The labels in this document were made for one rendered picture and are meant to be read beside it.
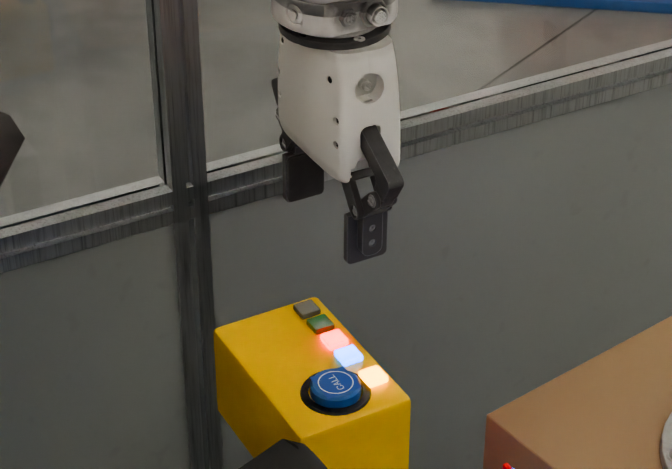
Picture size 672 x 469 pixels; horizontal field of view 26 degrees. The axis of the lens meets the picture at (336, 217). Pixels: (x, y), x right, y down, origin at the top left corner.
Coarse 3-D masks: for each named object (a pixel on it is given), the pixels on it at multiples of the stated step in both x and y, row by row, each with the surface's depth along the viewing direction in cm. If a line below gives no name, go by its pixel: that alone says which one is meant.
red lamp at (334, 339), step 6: (336, 330) 120; (324, 336) 119; (330, 336) 119; (336, 336) 119; (342, 336) 119; (324, 342) 119; (330, 342) 118; (336, 342) 118; (342, 342) 119; (330, 348) 118; (336, 348) 119
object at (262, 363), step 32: (256, 320) 122; (288, 320) 122; (224, 352) 120; (256, 352) 118; (288, 352) 118; (320, 352) 118; (224, 384) 122; (256, 384) 115; (288, 384) 115; (384, 384) 115; (224, 416) 124; (256, 416) 117; (288, 416) 112; (320, 416) 112; (352, 416) 112; (384, 416) 113; (256, 448) 119; (320, 448) 111; (352, 448) 113; (384, 448) 115
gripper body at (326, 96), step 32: (288, 32) 95; (384, 32) 95; (288, 64) 99; (320, 64) 95; (352, 64) 94; (384, 64) 95; (288, 96) 101; (320, 96) 96; (352, 96) 95; (384, 96) 96; (288, 128) 103; (320, 128) 98; (352, 128) 96; (384, 128) 97; (320, 160) 100; (352, 160) 97
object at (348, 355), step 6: (342, 348) 118; (348, 348) 118; (354, 348) 118; (336, 354) 117; (342, 354) 117; (348, 354) 117; (354, 354) 117; (360, 354) 117; (342, 360) 117; (348, 360) 117; (354, 360) 117; (360, 360) 117
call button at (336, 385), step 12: (324, 372) 114; (336, 372) 114; (348, 372) 114; (312, 384) 113; (324, 384) 113; (336, 384) 113; (348, 384) 113; (360, 384) 113; (312, 396) 113; (324, 396) 112; (336, 396) 112; (348, 396) 112
